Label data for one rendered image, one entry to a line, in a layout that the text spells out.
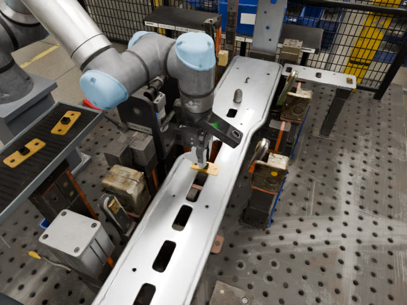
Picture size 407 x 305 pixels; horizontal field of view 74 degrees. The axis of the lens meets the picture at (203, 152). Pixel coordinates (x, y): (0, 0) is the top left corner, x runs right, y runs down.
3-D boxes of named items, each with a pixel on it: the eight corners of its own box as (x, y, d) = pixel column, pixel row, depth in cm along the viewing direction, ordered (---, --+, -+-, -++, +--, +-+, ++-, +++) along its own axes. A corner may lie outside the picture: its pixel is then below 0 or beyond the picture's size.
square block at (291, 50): (282, 114, 141) (301, 48, 114) (267, 111, 143) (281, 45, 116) (284, 105, 146) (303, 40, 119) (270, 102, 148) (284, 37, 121)
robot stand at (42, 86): (20, 177, 113) (-44, 99, 84) (57, 145, 126) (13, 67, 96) (58, 195, 107) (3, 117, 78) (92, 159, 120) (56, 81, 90)
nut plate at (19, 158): (13, 169, 58) (10, 165, 57) (2, 161, 59) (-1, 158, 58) (46, 144, 62) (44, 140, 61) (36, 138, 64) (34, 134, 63)
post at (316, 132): (335, 141, 127) (361, 90, 106) (311, 136, 130) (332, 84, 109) (335, 132, 131) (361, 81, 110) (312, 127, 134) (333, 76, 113)
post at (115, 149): (144, 229, 98) (118, 156, 68) (132, 225, 99) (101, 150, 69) (151, 218, 101) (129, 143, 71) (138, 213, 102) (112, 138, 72)
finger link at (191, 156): (187, 163, 78) (186, 138, 72) (206, 168, 77) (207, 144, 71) (182, 170, 76) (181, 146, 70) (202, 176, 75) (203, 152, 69)
